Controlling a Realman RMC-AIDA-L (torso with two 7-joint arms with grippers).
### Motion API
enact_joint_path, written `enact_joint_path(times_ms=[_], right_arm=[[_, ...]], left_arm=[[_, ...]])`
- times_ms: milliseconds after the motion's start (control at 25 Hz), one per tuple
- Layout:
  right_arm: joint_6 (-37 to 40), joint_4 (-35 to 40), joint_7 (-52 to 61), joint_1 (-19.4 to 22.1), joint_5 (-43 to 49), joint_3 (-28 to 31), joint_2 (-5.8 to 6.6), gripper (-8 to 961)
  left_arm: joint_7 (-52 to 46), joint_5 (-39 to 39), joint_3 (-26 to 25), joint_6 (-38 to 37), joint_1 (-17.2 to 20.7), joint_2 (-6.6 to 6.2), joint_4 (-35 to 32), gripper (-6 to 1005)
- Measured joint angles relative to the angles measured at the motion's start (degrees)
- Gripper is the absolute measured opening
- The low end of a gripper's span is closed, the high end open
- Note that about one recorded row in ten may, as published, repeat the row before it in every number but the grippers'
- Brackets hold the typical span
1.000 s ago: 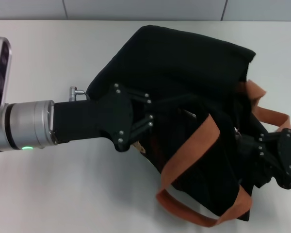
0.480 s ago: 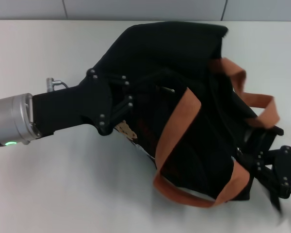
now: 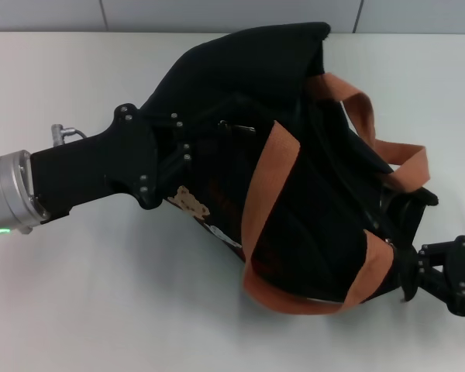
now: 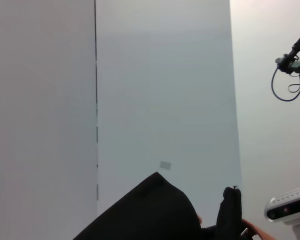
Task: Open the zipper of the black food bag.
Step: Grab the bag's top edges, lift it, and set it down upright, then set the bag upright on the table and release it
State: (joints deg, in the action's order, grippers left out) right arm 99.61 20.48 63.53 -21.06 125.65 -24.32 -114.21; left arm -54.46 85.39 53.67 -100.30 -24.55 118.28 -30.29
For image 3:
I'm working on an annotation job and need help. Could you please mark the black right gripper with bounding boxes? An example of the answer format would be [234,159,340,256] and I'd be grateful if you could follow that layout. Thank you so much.
[398,235,465,318]

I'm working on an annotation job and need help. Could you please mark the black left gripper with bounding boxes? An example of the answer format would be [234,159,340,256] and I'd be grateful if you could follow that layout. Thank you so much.
[29,102,218,226]

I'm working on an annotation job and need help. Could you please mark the black food bag orange straps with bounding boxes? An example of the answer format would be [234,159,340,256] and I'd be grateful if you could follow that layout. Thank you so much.
[137,21,439,317]

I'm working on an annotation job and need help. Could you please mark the thin metal zipper tab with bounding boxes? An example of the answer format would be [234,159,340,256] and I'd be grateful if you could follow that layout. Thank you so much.
[218,119,257,136]

